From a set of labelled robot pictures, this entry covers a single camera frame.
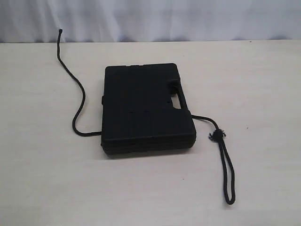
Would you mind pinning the black plastic carrying case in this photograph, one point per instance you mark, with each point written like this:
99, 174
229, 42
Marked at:
144, 109

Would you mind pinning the white backdrop curtain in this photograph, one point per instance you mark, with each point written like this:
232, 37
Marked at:
149, 20

